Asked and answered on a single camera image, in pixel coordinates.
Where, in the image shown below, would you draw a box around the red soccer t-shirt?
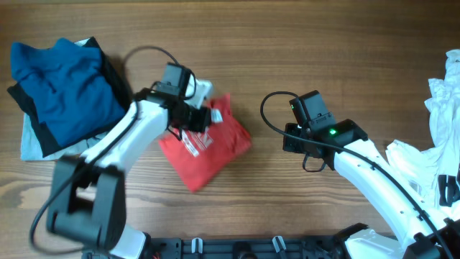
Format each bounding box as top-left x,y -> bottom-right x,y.
158,94 -> 252,193

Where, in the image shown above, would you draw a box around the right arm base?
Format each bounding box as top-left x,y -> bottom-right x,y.
332,223 -> 404,259

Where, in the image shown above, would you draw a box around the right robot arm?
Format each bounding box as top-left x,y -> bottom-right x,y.
282,91 -> 459,258

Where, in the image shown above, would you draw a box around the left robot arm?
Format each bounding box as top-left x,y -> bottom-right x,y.
43,63 -> 213,258

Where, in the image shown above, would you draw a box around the white crumpled clothes pile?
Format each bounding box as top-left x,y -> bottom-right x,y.
385,49 -> 459,219

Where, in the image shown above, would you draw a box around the blue folded shirt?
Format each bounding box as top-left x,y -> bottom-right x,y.
10,38 -> 125,146

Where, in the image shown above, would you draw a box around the black folded shirt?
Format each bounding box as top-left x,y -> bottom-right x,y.
7,53 -> 132,160

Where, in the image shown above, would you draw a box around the grey folded shirt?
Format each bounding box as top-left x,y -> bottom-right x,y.
9,38 -> 124,160

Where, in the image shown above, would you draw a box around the right black cable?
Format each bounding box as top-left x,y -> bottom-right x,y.
259,91 -> 454,259

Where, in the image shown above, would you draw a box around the black cable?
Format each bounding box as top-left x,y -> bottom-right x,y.
259,91 -> 454,259
29,45 -> 197,255

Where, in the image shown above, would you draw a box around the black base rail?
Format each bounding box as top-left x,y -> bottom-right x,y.
81,235 -> 346,259

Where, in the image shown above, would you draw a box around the left black cable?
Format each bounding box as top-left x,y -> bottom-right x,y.
29,45 -> 197,255

